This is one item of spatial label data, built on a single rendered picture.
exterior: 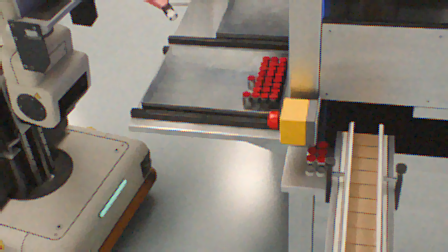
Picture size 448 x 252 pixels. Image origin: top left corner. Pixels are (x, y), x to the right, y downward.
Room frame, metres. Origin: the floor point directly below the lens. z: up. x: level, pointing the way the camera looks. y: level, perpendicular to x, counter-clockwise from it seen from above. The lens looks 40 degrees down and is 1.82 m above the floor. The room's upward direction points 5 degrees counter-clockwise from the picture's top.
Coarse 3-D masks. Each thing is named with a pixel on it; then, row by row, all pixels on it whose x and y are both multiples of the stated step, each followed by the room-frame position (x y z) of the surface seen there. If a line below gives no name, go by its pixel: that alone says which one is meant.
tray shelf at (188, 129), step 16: (192, 0) 1.75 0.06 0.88; (208, 0) 1.74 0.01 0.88; (224, 0) 1.73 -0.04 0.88; (192, 16) 1.65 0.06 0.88; (208, 16) 1.64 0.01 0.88; (176, 32) 1.56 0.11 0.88; (192, 32) 1.55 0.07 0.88; (208, 32) 1.55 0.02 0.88; (224, 48) 1.45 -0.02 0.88; (240, 48) 1.44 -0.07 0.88; (288, 80) 1.27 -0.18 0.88; (288, 96) 1.20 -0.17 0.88; (320, 112) 1.13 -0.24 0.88; (144, 128) 1.13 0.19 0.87; (160, 128) 1.12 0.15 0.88; (176, 128) 1.12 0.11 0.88; (192, 128) 1.11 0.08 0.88; (208, 128) 1.11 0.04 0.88; (224, 128) 1.10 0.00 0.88; (240, 128) 1.10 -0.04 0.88; (256, 128) 1.09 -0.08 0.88; (320, 128) 1.07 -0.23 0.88; (288, 144) 1.04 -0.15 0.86
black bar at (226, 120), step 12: (132, 108) 1.19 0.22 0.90; (168, 120) 1.15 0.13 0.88; (180, 120) 1.14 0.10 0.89; (192, 120) 1.13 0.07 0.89; (204, 120) 1.12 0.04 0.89; (216, 120) 1.12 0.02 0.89; (228, 120) 1.11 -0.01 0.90; (240, 120) 1.10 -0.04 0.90; (252, 120) 1.10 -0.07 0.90; (264, 120) 1.09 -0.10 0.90
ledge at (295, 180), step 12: (288, 156) 0.98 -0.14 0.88; (300, 156) 0.98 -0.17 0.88; (288, 168) 0.95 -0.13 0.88; (300, 168) 0.94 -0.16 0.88; (288, 180) 0.91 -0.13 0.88; (300, 180) 0.91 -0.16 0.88; (312, 180) 0.90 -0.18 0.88; (324, 180) 0.90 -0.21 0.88; (300, 192) 0.88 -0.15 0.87; (312, 192) 0.88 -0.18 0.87; (324, 192) 0.87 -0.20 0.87
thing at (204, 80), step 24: (192, 48) 1.42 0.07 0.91; (216, 48) 1.40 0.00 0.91; (168, 72) 1.35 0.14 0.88; (192, 72) 1.34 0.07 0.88; (216, 72) 1.33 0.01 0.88; (240, 72) 1.32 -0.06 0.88; (288, 72) 1.30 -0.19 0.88; (144, 96) 1.21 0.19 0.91; (168, 96) 1.25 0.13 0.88; (192, 96) 1.24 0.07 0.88; (216, 96) 1.23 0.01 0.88; (240, 96) 1.22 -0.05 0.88
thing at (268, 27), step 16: (240, 0) 1.72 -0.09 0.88; (256, 0) 1.71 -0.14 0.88; (272, 0) 1.70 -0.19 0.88; (288, 0) 1.69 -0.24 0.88; (224, 16) 1.58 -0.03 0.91; (240, 16) 1.62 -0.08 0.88; (256, 16) 1.61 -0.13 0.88; (272, 16) 1.60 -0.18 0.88; (288, 16) 1.59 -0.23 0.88; (224, 32) 1.48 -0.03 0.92; (240, 32) 1.53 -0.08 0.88; (256, 32) 1.52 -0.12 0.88; (272, 32) 1.51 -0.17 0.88; (288, 32) 1.50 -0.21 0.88
